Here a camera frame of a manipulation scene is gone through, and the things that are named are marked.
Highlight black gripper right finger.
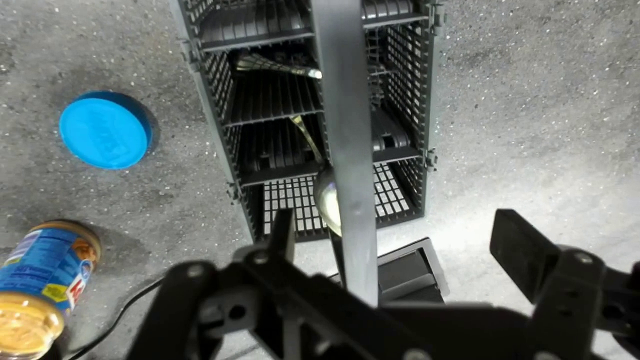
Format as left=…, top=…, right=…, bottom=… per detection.
left=490, top=208, right=560, bottom=305

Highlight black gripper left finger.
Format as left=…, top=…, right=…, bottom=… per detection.
left=266, top=208, right=296, bottom=263

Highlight grey utensil holder basket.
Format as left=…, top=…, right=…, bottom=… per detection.
left=172, top=0, right=439, bottom=305

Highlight metal spoon in holder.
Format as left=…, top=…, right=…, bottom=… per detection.
left=292, top=115, right=342, bottom=237

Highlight small dark grey box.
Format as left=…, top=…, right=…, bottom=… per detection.
left=378, top=239, right=449, bottom=305

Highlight blue plastic jar lid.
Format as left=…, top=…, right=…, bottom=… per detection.
left=59, top=93, right=159, bottom=171

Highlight black cable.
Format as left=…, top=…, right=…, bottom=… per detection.
left=67, top=272, right=168, bottom=360

